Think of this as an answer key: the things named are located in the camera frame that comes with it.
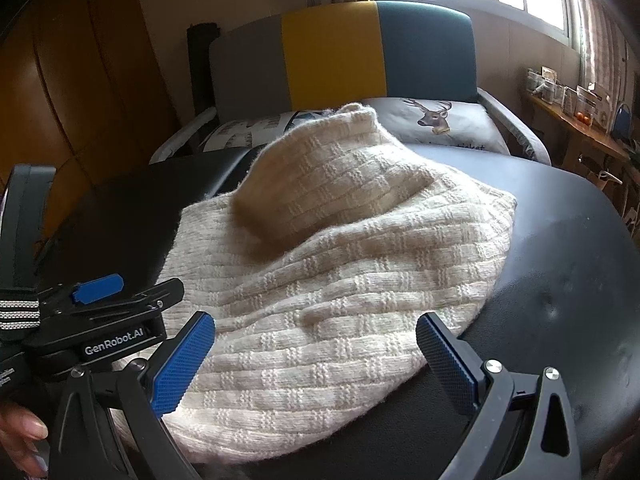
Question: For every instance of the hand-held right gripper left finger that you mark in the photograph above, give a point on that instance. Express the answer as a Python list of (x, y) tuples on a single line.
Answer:
[(182, 362)]

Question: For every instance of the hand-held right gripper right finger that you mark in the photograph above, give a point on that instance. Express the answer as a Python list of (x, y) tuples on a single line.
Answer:
[(447, 365)]

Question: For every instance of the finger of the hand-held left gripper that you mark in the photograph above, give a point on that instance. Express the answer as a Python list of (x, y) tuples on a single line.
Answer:
[(150, 296), (97, 287)]

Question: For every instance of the cream knit sweater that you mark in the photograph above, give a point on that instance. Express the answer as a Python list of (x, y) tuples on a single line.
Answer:
[(325, 260)]

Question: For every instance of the person's left hand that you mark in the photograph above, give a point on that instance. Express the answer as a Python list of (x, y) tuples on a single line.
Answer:
[(20, 430)]

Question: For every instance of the white grey patterned pillow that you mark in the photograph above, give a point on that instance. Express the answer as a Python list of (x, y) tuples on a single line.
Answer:
[(240, 132)]

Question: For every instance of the brown wooden wardrobe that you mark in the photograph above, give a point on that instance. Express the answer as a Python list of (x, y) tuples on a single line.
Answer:
[(75, 85)]

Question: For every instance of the deer print pillow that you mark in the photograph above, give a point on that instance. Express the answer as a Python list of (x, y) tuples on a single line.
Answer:
[(450, 130)]

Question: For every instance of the black upright panel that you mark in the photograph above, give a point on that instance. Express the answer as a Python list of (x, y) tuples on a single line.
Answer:
[(202, 60)]

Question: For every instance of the white chair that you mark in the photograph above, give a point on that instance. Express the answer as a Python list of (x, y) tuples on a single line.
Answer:
[(607, 176)]

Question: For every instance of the wooden side desk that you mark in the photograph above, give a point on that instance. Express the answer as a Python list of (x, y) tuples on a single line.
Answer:
[(575, 130)]

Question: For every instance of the oranges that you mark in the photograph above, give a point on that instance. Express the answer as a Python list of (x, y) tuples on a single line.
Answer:
[(583, 118)]

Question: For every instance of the clear plastic container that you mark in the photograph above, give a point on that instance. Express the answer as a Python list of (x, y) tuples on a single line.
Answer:
[(542, 87)]

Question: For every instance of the blue handbag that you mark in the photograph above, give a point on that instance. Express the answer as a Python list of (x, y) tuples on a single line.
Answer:
[(622, 122)]

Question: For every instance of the white display box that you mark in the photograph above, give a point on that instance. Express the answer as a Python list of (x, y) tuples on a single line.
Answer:
[(595, 102)]

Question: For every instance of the grey yellow teal sofa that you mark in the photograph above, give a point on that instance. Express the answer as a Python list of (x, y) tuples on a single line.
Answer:
[(330, 50)]

